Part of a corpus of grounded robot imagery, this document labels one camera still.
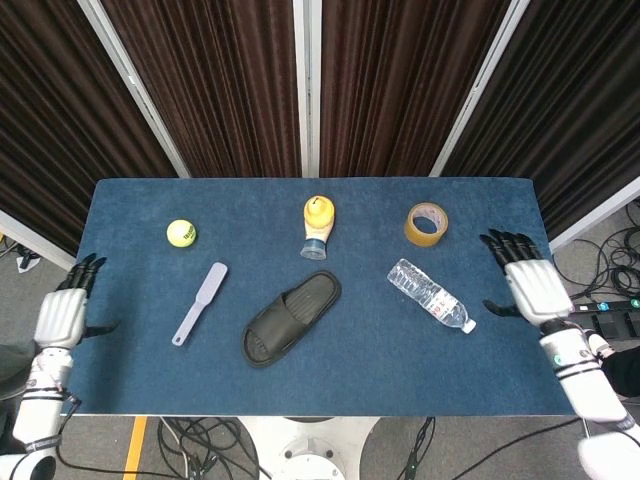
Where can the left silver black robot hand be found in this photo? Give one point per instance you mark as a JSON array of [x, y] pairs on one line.
[[60, 317]]

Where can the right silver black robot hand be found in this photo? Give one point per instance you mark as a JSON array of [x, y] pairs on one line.
[[537, 295]]

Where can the black rubber slipper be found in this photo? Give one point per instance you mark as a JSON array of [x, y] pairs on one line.
[[280, 325]]

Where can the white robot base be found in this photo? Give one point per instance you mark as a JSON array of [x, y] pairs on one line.
[[310, 445]]

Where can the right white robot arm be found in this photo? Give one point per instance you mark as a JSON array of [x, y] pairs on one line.
[[585, 375]]

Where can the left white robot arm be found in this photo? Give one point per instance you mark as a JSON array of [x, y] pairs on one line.
[[40, 400]]

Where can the white black sneaker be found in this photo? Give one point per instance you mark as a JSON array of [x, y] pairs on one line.
[[597, 344]]

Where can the black foot pedal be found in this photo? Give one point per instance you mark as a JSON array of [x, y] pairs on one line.
[[617, 324]]

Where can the clear plastic water bottle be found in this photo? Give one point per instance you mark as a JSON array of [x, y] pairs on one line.
[[425, 290]]

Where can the black trouser leg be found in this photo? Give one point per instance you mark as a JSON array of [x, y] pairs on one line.
[[625, 372]]

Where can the yellow packing tape roll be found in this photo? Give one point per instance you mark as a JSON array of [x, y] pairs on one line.
[[417, 237]]

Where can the yellow tennis ball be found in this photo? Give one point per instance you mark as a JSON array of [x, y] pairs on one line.
[[181, 234]]

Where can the blue table mat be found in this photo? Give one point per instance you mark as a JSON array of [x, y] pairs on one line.
[[400, 370]]

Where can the brown pleated curtain panel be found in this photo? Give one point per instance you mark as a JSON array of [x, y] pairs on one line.
[[575, 110], [400, 90], [215, 90], [50, 125]]

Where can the white screen frame post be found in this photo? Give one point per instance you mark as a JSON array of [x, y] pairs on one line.
[[480, 85], [306, 90], [135, 85]]

